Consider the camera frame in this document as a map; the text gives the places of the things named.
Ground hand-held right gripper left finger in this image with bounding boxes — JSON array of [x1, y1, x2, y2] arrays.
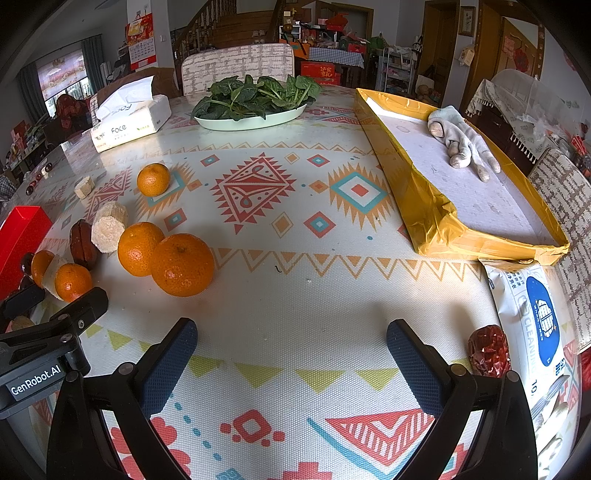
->
[[46, 318, 199, 480]]

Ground wrinkled red jujube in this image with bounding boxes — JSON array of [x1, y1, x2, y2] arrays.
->
[[468, 325, 512, 378]]

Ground white shelf rack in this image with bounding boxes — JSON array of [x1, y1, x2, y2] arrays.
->
[[376, 46, 416, 93]]

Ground lace cloth covered table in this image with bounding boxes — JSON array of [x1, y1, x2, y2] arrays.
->
[[465, 68, 591, 162]]

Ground beige rice cake cylinder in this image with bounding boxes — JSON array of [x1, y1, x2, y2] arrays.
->
[[91, 202, 128, 254]]

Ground pale green oval plate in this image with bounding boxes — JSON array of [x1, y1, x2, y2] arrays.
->
[[193, 102, 308, 131]]

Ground small orange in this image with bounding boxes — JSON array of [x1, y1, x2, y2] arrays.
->
[[31, 250, 56, 289], [54, 263, 94, 303]]

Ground medium orange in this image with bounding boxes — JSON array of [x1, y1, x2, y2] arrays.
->
[[117, 222, 165, 278], [137, 163, 171, 198]]

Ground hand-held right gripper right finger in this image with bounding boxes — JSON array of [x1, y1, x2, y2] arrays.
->
[[386, 318, 552, 480]]

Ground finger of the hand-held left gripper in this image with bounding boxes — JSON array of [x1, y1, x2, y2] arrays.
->
[[34, 287, 109, 337], [0, 282, 47, 324]]

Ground grey work glove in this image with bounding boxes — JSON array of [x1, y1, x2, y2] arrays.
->
[[427, 106, 502, 183]]

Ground wooden staircase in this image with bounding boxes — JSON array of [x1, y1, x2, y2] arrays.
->
[[173, 0, 287, 51]]

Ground checkered cloth table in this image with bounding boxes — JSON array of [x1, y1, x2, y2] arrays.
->
[[308, 46, 365, 70]]

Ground yellow shallow box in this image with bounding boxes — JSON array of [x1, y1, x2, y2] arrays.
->
[[355, 88, 571, 267]]

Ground red gift box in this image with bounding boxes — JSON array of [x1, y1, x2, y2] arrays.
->
[[300, 62, 342, 79]]

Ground green spinach leaves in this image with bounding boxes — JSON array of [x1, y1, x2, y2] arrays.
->
[[191, 74, 322, 121]]

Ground red wall calendar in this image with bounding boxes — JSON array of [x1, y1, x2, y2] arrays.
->
[[124, 13, 158, 71]]

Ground white tissue box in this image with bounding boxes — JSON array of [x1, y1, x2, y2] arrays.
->
[[90, 76, 172, 153]]

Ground large orange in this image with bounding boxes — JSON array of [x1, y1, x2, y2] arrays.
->
[[151, 233, 216, 297]]

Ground white blue wipes pack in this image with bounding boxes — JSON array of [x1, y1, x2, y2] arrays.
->
[[480, 261, 583, 480]]

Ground patterned chair back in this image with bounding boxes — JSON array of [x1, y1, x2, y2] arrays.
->
[[181, 43, 295, 97]]

